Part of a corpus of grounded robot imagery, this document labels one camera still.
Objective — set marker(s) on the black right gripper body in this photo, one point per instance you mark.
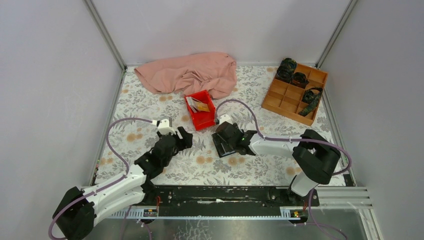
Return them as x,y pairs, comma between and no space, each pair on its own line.
236,126

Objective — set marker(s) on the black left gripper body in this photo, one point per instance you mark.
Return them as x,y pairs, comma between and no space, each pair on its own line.
177,148

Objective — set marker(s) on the gold VIP card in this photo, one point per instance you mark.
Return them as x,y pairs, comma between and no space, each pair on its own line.
203,107

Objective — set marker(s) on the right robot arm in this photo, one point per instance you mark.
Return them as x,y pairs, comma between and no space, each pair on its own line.
316,157

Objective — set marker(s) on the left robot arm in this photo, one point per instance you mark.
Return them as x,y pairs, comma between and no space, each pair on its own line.
80,210

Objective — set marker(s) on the stack of cards in bin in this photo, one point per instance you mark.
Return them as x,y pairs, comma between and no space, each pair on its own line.
192,104

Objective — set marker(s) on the red plastic bin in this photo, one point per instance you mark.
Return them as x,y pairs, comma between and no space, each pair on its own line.
202,120

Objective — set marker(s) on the pink cloth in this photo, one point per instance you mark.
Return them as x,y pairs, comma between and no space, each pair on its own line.
214,72

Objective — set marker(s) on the wooden compartment tray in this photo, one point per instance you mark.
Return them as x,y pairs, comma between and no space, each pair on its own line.
286,99

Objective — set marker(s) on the rolled dark belt top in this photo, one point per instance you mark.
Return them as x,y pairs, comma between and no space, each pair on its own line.
286,70

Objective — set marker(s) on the rolled dark belt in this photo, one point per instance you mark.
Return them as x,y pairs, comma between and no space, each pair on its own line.
286,70
299,80

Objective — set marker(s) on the rolled dark belt middle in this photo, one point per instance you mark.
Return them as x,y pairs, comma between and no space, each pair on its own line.
299,80

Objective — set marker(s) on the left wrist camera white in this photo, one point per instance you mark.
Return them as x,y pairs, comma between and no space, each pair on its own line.
164,126

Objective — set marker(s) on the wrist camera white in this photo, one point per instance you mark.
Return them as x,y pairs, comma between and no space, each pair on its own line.
223,118
164,126

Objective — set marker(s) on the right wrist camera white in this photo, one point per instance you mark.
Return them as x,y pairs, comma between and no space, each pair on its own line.
223,118

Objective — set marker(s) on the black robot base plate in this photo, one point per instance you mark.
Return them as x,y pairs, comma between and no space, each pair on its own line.
224,201

